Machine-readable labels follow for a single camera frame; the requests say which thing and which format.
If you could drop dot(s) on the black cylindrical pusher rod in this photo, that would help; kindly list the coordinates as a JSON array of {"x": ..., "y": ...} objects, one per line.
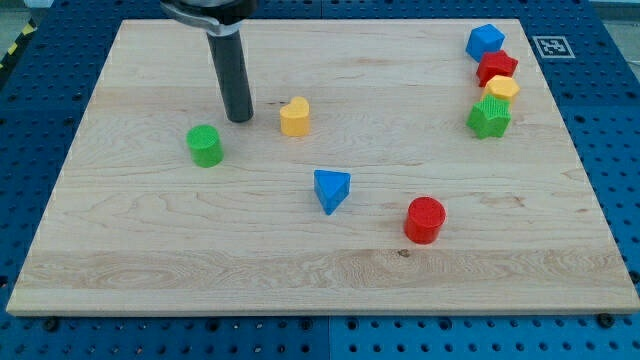
[{"x": 229, "y": 64}]

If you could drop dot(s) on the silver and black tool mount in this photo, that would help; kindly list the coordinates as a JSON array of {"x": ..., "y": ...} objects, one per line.
[{"x": 217, "y": 17}]

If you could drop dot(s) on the yellow heart block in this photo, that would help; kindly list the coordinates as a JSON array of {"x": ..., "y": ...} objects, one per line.
[{"x": 295, "y": 117}]

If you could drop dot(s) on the green cylinder block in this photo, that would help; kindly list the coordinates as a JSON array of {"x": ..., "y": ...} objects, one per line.
[{"x": 205, "y": 145}]

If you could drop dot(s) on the blue triangle block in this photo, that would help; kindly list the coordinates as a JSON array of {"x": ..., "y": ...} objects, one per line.
[{"x": 331, "y": 188}]

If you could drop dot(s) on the light wooden board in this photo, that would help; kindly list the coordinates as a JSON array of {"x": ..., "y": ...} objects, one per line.
[{"x": 135, "y": 228}]

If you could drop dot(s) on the blue cube block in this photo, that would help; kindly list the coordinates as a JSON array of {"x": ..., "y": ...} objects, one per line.
[{"x": 482, "y": 39}]

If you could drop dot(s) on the red cylinder block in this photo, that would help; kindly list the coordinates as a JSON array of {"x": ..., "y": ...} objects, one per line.
[{"x": 424, "y": 220}]

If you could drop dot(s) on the green star block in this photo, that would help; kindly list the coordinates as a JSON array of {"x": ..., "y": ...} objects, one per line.
[{"x": 489, "y": 117}]

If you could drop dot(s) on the red star block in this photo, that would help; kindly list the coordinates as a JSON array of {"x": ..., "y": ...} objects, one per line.
[{"x": 495, "y": 63}]

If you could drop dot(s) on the yellow hexagon block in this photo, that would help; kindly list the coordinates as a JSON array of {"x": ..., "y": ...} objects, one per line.
[{"x": 502, "y": 87}]

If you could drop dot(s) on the white fiducial marker tag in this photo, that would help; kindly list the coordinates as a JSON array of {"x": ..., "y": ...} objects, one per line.
[{"x": 553, "y": 47}]

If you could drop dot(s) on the black bolt front left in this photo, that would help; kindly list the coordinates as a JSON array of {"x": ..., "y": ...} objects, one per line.
[{"x": 51, "y": 324}]

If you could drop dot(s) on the black bolt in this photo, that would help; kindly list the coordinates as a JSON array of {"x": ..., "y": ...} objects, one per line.
[
  {"x": 51, "y": 324},
  {"x": 605, "y": 320}
]

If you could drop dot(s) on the black bolt front right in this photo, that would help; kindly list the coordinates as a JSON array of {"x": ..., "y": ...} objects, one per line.
[{"x": 605, "y": 320}]

